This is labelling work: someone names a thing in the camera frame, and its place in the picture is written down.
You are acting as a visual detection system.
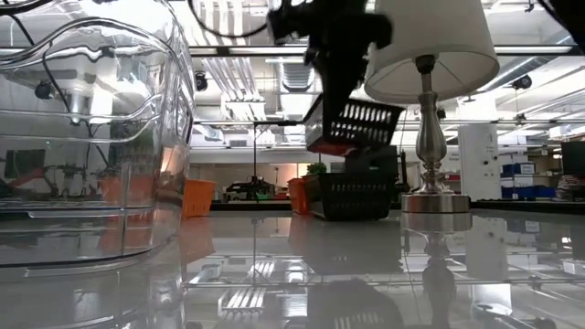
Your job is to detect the black plastic basket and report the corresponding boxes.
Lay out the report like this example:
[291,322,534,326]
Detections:
[309,172,399,222]
[303,93,407,157]

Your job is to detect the blue storage crate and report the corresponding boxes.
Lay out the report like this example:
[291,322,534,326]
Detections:
[501,185,558,200]
[501,163,537,177]

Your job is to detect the black computer monitor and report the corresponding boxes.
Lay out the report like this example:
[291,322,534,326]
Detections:
[343,144,399,175]
[560,140,585,177]

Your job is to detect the distant black machine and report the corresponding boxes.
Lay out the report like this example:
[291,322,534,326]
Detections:
[225,176,277,202]

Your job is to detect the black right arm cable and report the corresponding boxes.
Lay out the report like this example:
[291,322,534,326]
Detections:
[186,0,271,39]

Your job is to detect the table lamp white shade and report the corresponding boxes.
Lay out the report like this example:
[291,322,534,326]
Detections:
[364,0,502,215]

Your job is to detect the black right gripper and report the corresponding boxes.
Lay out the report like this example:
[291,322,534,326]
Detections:
[266,0,395,142]

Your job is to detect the orange plastic basket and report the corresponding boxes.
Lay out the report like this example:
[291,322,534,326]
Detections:
[181,177,217,219]
[286,176,314,216]

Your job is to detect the silver ventilation duct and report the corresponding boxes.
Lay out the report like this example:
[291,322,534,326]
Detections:
[279,61,317,92]

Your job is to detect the thin black frame stand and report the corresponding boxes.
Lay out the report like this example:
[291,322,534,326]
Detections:
[252,120,321,202]

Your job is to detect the white pillar with signs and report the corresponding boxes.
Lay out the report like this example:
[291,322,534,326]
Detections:
[457,122,503,202]

